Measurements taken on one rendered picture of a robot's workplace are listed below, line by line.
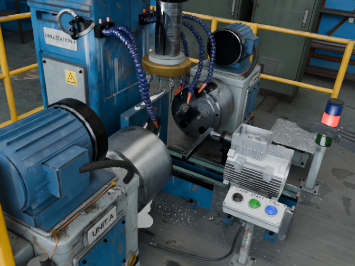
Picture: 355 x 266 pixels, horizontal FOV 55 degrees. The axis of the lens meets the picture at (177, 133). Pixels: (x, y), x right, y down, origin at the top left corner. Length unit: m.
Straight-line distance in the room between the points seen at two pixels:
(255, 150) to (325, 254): 0.44
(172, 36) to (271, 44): 3.26
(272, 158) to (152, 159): 0.41
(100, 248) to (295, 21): 3.76
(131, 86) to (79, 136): 0.68
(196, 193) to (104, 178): 0.55
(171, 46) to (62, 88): 0.45
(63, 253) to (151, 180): 0.37
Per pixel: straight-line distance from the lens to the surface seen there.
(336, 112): 1.43
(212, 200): 1.33
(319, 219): 1.49
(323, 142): 1.48
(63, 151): 0.75
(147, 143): 1.08
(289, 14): 4.31
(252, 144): 1.18
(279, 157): 1.20
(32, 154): 0.72
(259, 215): 1.02
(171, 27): 1.19
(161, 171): 1.09
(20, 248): 0.85
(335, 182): 1.73
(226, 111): 1.54
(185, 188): 1.37
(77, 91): 1.32
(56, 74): 1.37
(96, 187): 0.87
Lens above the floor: 1.72
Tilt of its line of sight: 30 degrees down
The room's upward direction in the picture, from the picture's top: 4 degrees clockwise
